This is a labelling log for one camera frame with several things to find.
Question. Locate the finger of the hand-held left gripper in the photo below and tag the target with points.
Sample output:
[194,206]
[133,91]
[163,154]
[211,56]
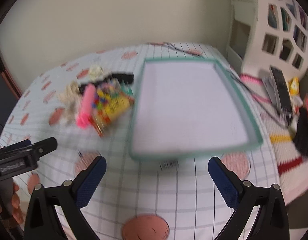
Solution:
[16,146]
[45,147]

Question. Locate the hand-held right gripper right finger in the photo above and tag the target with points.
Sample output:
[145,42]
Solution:
[222,182]

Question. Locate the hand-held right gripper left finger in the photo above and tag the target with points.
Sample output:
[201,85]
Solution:
[92,180]

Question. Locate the cream lace cloth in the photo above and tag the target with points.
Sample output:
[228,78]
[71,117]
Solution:
[69,95]

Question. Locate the pink hair roller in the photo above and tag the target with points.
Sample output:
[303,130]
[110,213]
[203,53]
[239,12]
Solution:
[87,102]

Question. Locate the black jointed toy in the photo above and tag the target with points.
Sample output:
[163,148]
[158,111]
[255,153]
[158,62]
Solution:
[82,88]

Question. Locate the yellow snack packet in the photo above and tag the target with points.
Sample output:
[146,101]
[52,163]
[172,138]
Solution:
[114,108]

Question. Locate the colourful block toy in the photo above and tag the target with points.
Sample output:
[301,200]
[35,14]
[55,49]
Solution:
[104,98]

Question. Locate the teal-edged white cardboard box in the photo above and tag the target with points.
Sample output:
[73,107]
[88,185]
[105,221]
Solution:
[188,105]

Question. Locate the green plastic trinket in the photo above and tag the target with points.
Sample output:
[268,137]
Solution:
[127,91]

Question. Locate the person's left hand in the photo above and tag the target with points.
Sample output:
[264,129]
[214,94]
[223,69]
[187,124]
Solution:
[17,202]

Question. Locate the dark wooden furniture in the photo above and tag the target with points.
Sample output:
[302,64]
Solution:
[1,92]

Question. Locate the fruit print checked tablecloth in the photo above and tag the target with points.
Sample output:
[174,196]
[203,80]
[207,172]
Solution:
[154,195]

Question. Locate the pink white crocheted mat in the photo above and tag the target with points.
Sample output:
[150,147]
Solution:
[283,152]

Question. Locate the black cloth item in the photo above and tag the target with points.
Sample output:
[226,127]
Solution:
[303,132]

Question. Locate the grey phone stand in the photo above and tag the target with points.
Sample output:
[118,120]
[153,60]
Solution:
[270,90]

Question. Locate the black smartphone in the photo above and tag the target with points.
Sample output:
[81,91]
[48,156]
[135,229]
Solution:
[281,90]

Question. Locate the small yellow snack pack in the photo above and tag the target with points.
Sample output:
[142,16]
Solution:
[294,86]

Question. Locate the white lattice panel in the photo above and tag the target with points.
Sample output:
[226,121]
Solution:
[258,45]

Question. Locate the white tiered storage rack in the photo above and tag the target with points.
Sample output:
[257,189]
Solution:
[240,37]

